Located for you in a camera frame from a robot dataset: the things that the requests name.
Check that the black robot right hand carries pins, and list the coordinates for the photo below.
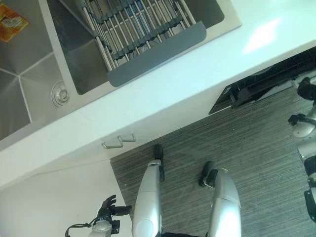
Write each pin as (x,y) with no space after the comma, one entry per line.
(306,89)

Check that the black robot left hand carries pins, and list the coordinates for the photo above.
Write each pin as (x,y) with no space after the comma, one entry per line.
(111,209)

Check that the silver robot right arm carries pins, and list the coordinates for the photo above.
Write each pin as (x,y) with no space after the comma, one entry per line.
(306,148)

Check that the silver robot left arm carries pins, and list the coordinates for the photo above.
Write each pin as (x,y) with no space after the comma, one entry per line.
(102,225)

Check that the black open dishwasher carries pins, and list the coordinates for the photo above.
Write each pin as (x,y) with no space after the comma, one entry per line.
(256,91)

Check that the silver robot left leg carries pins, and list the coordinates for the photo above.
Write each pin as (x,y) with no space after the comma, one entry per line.
(148,197)

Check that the silver robot leg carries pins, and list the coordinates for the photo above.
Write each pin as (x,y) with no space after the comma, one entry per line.
(225,202)
(148,197)

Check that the white base cabinet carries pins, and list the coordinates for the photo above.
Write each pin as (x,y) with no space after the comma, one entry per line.
(49,202)

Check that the dark robot left foot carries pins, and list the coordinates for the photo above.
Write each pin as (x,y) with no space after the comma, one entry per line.
(158,151)

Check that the dark robot foot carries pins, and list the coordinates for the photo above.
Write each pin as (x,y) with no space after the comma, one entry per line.
(206,172)
(158,151)

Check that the dark robot right foot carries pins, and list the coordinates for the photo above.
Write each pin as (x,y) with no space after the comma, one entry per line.
(206,172)

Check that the silver robot right leg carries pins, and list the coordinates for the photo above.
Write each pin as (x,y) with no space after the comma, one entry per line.
(225,202)

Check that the round metal sink drain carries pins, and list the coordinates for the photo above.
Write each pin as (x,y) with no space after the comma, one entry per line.
(60,94)

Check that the grey roll-up drying rack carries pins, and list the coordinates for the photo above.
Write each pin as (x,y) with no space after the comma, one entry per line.
(158,59)

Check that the stainless steel double sink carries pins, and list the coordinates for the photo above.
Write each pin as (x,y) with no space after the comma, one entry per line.
(27,74)

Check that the orange sponge pack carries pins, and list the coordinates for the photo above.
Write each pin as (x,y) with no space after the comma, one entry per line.
(11,23)

